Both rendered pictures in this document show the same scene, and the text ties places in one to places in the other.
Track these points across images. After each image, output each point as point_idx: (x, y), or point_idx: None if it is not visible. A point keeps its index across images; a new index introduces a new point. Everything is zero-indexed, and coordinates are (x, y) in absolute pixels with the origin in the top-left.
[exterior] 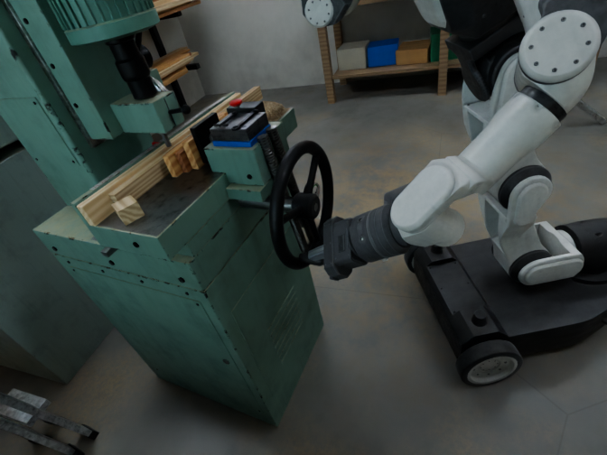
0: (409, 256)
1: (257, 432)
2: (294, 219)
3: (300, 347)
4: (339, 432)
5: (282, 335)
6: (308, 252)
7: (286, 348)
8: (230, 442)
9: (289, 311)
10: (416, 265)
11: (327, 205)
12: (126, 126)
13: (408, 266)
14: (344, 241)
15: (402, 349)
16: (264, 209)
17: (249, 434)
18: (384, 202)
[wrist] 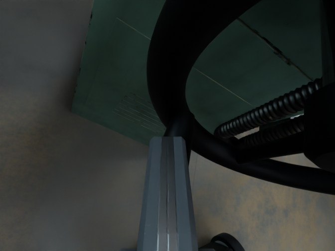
0: (227, 241)
1: (67, 95)
2: (286, 104)
3: (134, 130)
4: (60, 165)
5: (132, 110)
6: (177, 137)
7: (125, 116)
8: (60, 73)
9: (158, 117)
10: (217, 248)
11: (325, 182)
12: None
13: (217, 236)
14: None
15: (135, 225)
16: (297, 55)
17: (66, 88)
18: None
